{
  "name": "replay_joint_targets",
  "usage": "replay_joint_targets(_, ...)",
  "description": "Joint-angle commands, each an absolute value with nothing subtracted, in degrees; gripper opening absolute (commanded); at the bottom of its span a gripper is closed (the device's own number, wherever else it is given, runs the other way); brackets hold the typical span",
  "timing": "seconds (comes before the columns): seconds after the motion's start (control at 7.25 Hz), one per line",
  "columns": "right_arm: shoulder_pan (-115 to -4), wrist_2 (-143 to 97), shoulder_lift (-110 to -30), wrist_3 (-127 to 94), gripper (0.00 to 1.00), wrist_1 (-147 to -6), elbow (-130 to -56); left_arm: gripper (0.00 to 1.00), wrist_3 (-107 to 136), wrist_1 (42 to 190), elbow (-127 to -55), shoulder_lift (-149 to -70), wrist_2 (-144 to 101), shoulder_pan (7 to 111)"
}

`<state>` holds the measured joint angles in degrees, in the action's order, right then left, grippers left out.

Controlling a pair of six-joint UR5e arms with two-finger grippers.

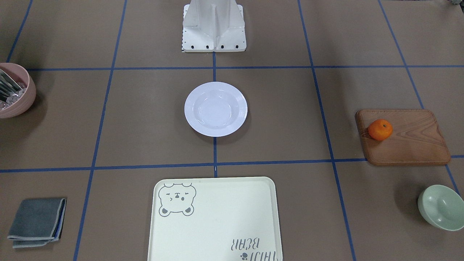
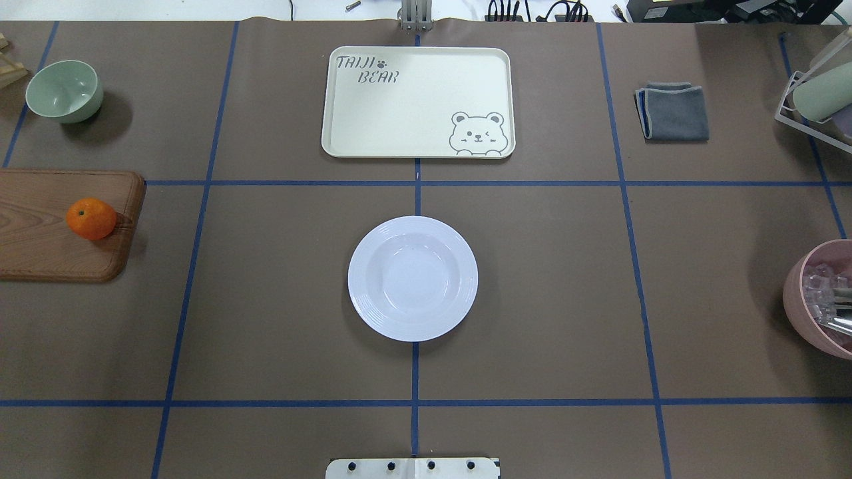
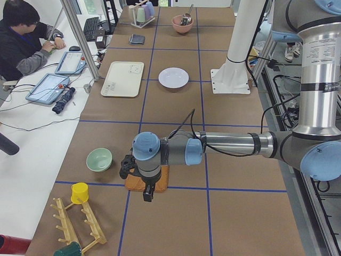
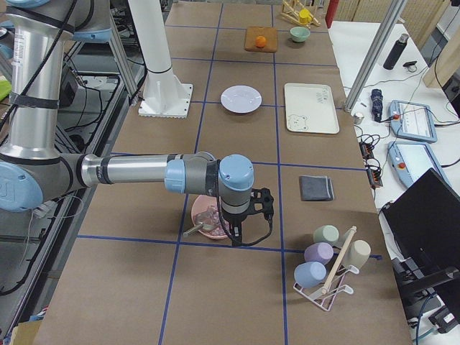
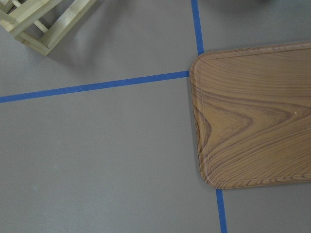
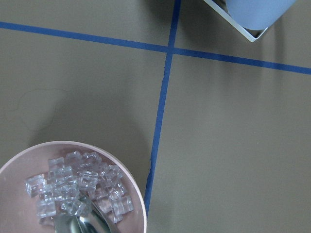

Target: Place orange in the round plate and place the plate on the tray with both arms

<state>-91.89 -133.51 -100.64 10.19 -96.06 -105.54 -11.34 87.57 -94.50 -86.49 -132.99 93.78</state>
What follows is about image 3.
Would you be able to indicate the cream bear tray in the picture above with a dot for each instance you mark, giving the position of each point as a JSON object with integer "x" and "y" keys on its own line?
{"x": 123, "y": 79}

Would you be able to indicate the aluminium frame post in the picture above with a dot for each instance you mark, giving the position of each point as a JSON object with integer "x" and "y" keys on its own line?
{"x": 79, "y": 36}

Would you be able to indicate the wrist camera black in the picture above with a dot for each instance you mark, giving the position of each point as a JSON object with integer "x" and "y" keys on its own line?
{"x": 128, "y": 166}

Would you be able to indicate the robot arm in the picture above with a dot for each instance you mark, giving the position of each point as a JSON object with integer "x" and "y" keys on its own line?
{"x": 312, "y": 147}

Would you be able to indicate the yellow plastic cup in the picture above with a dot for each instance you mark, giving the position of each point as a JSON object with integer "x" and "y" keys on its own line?
{"x": 79, "y": 193}

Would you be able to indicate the purple cup on rack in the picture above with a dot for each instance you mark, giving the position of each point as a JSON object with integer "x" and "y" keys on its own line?
{"x": 148, "y": 10}

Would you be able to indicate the white camera pole base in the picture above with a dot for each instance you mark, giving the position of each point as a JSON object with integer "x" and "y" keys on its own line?
{"x": 232, "y": 76}

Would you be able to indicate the wooden cup rack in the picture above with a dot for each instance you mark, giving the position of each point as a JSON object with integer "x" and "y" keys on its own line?
{"x": 79, "y": 225}

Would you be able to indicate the white round plate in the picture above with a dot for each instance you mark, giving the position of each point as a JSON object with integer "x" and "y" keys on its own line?
{"x": 173, "y": 78}

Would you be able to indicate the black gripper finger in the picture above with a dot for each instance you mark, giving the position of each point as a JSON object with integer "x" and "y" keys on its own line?
{"x": 148, "y": 192}

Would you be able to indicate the small brown box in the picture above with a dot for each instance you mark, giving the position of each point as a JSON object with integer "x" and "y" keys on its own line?
{"x": 100, "y": 42}

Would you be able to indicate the folded dark umbrella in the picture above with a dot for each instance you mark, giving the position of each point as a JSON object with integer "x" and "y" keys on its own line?
{"x": 60, "y": 105}

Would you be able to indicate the black keyboard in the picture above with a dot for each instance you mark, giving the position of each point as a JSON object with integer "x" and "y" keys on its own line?
{"x": 90, "y": 28}

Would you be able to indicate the small metal cup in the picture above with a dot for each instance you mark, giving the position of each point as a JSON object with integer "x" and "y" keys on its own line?
{"x": 87, "y": 88}

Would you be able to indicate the dark green cup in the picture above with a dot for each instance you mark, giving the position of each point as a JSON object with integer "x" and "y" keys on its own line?
{"x": 73, "y": 249}

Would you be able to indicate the teach pendant tablet far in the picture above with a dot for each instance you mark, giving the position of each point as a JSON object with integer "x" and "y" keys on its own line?
{"x": 71, "y": 63}

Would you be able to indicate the grey folded cloth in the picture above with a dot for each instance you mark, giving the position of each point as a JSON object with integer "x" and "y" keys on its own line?
{"x": 136, "y": 39}

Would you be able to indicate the seated person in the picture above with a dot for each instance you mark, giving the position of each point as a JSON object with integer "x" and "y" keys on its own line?
{"x": 26, "y": 42}

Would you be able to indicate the green ceramic bowl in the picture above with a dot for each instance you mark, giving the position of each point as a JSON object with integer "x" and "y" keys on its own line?
{"x": 99, "y": 160}

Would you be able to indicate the teach pendant tablet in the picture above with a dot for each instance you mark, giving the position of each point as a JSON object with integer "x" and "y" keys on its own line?
{"x": 48, "y": 89}
{"x": 71, "y": 63}

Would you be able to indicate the black computer mouse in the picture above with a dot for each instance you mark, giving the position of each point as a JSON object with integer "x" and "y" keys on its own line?
{"x": 74, "y": 49}

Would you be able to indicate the teach pendant tablet near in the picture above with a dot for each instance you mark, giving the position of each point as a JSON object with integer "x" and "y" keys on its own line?
{"x": 48, "y": 89}

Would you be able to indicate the green cup on rack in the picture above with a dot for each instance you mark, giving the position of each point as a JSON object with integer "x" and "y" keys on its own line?
{"x": 140, "y": 18}

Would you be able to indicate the white cup rack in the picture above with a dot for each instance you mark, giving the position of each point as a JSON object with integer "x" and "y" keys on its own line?
{"x": 139, "y": 24}

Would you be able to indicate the wooden cutting board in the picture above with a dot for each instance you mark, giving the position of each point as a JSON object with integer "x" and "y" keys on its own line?
{"x": 133, "y": 183}

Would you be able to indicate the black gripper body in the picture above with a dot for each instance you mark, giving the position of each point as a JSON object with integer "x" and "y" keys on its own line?
{"x": 149, "y": 182}

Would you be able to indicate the metal scoop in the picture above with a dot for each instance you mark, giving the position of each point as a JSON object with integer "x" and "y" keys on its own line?
{"x": 186, "y": 18}

